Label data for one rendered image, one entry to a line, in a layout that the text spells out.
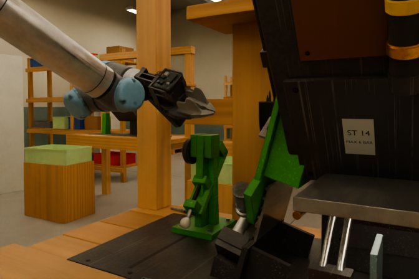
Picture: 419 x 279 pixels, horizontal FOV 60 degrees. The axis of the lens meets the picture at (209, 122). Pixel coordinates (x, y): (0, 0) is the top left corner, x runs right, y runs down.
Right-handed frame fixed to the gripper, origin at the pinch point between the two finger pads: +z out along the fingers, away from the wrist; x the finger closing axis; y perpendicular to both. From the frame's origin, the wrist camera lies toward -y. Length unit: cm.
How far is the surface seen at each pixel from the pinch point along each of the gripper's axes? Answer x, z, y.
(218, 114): 21.3, -16.4, -29.5
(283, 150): -7.1, 21.7, 6.1
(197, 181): -7.8, -4.5, -22.1
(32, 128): 114, -572, -400
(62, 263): -42.9, -15.5, -11.9
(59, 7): 391, -747, -335
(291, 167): -9.0, 24.1, 4.2
